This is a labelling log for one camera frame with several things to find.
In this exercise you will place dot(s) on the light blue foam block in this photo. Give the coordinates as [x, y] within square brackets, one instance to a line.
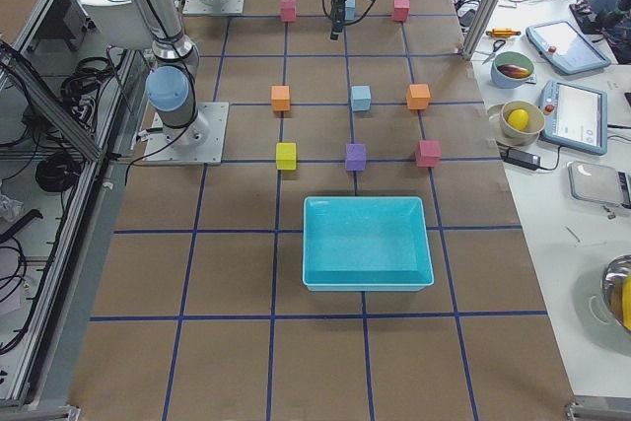
[360, 97]

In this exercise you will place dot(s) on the orange utility knife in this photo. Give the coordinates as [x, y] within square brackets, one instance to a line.
[502, 33]

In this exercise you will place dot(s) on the near teach pendant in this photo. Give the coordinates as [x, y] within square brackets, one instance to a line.
[575, 117]

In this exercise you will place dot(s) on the blue bowl with fruit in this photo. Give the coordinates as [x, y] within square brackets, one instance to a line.
[510, 69]

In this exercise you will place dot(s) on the purple foam block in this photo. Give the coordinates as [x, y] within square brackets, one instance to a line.
[355, 157]

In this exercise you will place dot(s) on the turquoise plastic tray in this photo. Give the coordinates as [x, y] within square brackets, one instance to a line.
[366, 243]

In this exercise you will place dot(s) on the pink foam block near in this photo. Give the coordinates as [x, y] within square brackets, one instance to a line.
[428, 153]

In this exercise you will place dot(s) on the orange foam block left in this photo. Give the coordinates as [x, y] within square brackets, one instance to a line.
[280, 98]

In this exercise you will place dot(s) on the steel bowl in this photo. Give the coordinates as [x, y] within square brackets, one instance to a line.
[615, 286]

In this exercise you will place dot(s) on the orange foam block right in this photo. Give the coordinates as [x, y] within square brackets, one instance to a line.
[418, 96]

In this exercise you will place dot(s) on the yellow lemon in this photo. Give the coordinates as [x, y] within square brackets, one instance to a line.
[518, 119]

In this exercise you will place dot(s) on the pink foam block far left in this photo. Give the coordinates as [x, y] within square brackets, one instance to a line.
[288, 11]

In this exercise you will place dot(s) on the yellow foam block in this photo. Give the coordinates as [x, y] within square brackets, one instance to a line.
[286, 156]

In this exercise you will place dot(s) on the scissors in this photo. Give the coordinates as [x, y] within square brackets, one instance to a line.
[496, 46]

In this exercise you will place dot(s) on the far teach pendant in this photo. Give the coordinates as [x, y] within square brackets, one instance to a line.
[565, 48]

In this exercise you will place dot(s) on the pink foam block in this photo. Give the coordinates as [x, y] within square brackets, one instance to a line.
[288, 11]
[428, 153]
[400, 10]

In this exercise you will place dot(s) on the orange foam block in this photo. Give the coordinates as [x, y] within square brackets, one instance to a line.
[418, 96]
[280, 98]

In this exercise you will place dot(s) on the black power adapter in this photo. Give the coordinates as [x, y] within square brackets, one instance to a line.
[521, 159]

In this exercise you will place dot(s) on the pink foam block far right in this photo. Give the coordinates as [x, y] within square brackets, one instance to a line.
[400, 10]

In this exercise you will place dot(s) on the beige bowl with lemon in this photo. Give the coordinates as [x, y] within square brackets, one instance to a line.
[535, 125]

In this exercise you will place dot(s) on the grey digital scale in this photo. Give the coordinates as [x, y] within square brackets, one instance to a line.
[599, 184]

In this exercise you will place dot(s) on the teach pendant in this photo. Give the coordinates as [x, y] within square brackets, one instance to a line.
[565, 48]
[575, 117]

